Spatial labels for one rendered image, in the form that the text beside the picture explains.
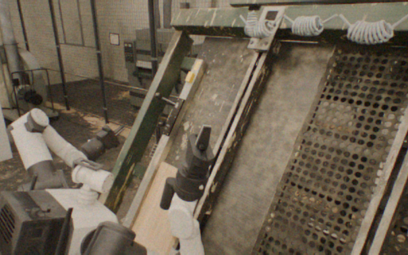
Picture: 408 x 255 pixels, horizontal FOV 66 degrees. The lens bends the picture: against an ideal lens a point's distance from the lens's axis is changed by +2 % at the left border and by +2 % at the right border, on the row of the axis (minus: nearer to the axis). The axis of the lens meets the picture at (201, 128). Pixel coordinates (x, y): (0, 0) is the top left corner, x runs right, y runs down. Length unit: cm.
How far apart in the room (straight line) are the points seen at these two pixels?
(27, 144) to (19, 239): 45
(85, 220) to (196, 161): 38
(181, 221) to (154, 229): 62
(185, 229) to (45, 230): 36
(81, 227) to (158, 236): 57
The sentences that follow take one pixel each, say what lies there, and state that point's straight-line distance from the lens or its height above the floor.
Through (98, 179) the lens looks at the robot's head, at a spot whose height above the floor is 143.
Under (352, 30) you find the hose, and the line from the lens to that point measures 108.
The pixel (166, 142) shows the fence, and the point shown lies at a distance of 152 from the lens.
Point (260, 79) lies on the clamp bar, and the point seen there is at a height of 165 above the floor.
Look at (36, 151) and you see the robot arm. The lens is 127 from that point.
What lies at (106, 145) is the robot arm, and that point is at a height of 134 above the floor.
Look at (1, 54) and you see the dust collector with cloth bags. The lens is 694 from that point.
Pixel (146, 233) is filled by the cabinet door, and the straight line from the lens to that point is 153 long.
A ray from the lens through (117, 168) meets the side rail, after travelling 174.
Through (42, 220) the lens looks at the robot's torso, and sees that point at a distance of 94.
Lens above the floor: 190
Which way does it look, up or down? 20 degrees down
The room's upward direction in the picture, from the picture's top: straight up
